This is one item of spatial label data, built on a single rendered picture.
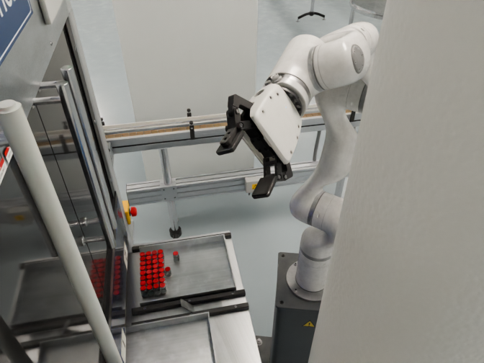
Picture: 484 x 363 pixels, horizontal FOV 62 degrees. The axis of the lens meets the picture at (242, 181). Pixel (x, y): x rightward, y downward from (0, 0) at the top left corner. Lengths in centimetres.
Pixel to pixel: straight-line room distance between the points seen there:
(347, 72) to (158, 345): 106
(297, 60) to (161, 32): 197
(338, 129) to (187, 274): 79
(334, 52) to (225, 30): 201
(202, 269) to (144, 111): 153
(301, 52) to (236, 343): 98
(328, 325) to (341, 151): 103
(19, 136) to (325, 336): 38
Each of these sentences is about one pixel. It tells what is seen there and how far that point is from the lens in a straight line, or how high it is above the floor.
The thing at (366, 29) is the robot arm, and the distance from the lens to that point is 102.
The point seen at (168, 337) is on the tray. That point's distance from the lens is 144.
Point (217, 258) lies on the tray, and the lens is 161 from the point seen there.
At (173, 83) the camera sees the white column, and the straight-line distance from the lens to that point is 276.
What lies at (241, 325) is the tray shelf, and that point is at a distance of 144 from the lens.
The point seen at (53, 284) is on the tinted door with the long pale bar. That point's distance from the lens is 76.
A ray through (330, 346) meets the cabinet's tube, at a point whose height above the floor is 198.
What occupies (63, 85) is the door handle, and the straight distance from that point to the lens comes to 73.
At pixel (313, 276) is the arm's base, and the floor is 96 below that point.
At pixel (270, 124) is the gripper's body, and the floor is 181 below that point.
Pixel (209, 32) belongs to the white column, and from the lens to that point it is 265.
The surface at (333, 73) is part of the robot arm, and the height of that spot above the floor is 185.
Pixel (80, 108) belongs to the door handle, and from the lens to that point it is 81.
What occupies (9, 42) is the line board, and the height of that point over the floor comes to 191.
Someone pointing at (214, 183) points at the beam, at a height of 53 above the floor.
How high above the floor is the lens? 212
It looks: 40 degrees down
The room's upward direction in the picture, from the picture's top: straight up
